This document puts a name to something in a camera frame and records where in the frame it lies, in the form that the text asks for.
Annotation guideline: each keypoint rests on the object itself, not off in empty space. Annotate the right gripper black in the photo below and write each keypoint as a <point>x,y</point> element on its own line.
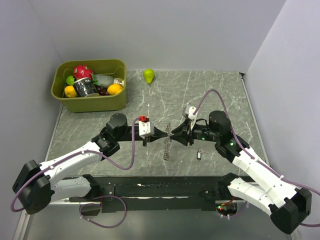
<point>181,131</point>

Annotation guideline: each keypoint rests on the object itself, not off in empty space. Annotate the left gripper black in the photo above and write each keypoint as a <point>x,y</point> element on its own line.
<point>158,134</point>

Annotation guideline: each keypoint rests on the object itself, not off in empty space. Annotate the metal disc with key rings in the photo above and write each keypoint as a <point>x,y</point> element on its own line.
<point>167,143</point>

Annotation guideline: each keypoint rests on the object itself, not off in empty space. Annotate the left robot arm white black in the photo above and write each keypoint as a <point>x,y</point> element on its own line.
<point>38,184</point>

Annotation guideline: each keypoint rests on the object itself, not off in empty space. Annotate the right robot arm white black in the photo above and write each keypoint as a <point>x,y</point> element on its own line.
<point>284,202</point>

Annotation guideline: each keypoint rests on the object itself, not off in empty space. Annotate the black tag key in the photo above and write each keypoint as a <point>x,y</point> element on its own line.
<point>200,153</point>

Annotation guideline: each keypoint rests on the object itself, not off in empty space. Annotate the green pear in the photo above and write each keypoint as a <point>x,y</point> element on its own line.
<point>149,75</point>

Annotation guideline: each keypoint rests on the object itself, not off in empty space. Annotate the orange fruit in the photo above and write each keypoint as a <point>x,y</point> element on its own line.
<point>114,89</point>

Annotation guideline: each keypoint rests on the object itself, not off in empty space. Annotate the dark red grapes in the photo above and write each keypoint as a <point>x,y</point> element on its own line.
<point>102,91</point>

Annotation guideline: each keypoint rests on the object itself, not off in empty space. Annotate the clear plastic bottle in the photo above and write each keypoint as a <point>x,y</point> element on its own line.
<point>107,80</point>

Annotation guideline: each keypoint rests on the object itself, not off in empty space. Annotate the olive green plastic bin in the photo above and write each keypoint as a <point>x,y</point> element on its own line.
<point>111,67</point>

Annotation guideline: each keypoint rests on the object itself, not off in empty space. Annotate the black printed can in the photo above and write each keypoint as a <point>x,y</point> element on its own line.
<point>84,87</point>

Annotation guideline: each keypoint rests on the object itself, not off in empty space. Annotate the yellow lemon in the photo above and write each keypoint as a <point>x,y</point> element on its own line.
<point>70,92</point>

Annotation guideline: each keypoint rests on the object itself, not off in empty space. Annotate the red dragon fruit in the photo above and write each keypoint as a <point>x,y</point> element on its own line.
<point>82,71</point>

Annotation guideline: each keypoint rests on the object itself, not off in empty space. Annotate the green lime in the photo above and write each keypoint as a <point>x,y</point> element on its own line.
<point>70,80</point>

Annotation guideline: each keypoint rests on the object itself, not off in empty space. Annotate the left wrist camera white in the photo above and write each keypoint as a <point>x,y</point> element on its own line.
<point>144,126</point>

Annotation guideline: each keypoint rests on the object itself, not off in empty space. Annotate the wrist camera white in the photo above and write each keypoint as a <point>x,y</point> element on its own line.
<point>144,126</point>
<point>189,112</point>

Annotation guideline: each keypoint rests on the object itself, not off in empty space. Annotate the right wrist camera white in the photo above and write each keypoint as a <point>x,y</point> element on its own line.
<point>189,112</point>

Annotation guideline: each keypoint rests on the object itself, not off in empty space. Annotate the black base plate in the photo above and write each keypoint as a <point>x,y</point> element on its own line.
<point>151,193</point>

